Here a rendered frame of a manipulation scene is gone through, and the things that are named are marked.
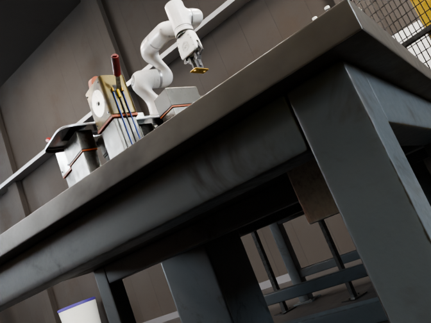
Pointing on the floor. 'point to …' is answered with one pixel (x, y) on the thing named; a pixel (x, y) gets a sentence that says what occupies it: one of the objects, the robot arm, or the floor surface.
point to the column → (216, 284)
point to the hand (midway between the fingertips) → (197, 65)
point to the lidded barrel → (81, 312)
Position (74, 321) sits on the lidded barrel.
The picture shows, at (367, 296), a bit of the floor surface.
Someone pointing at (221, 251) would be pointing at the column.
